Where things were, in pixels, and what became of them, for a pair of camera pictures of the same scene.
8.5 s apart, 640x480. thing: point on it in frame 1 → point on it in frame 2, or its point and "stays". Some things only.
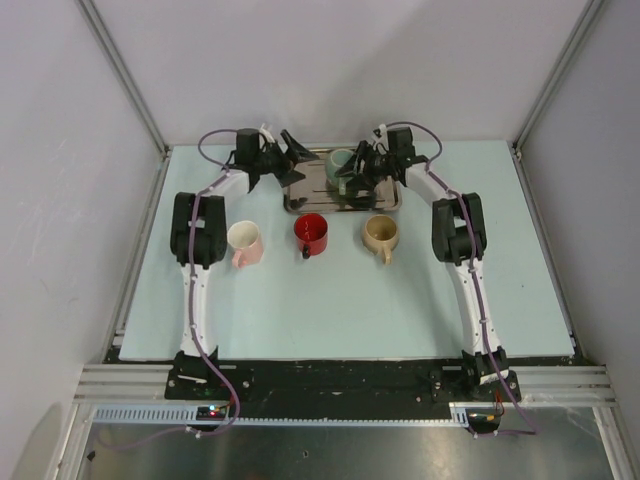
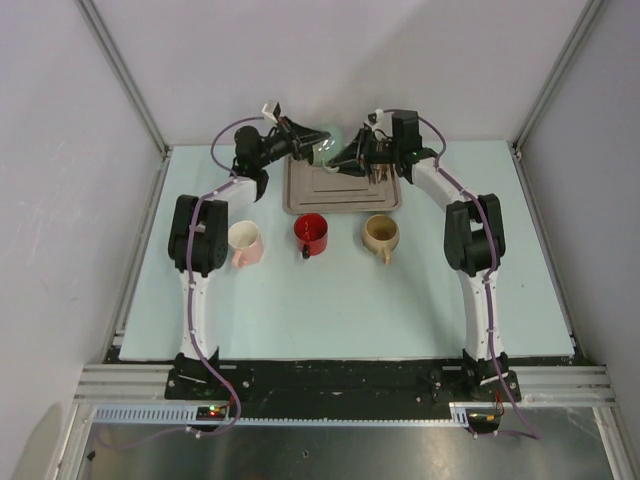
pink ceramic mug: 244,238 stays
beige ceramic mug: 381,234 stays
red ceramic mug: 311,232 stays
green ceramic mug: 333,161 → 325,150
